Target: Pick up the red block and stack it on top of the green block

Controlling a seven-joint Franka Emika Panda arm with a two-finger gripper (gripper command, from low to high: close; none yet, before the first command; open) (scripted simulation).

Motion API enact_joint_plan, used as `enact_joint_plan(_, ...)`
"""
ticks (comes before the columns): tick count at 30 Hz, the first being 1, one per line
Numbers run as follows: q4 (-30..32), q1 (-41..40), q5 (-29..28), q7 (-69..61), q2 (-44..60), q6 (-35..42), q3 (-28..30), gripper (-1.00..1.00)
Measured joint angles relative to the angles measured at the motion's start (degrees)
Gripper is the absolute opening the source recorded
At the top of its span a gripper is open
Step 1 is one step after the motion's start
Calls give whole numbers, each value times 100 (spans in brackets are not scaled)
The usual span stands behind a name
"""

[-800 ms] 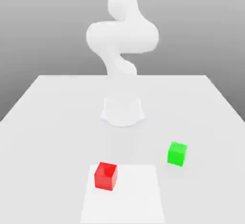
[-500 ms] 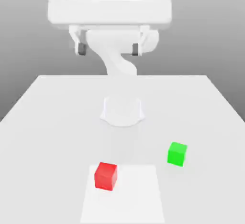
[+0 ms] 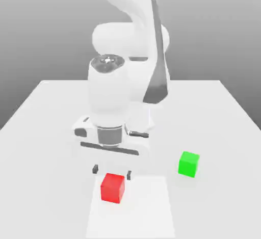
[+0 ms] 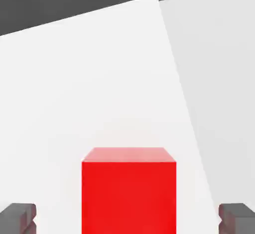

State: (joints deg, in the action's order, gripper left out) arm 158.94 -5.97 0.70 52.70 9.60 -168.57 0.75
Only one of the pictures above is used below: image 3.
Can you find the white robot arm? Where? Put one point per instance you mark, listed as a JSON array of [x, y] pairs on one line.
[[110, 96]]

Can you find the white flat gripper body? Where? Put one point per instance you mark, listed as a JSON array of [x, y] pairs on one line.
[[114, 155]]

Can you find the small green cube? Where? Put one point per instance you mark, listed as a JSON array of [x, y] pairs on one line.
[[188, 164]]

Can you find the small red cube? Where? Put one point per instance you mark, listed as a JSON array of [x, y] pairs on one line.
[[112, 189]]

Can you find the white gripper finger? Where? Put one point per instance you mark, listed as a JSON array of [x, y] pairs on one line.
[[95, 168], [129, 175]]

